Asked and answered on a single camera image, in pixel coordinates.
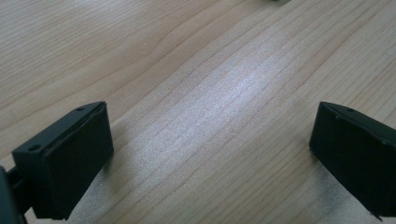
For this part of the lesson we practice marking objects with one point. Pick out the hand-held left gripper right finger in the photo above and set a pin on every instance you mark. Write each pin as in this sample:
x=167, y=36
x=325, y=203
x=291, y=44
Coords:
x=358, y=155

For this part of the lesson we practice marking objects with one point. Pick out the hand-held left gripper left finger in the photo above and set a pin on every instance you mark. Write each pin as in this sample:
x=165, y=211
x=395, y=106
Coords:
x=68, y=161

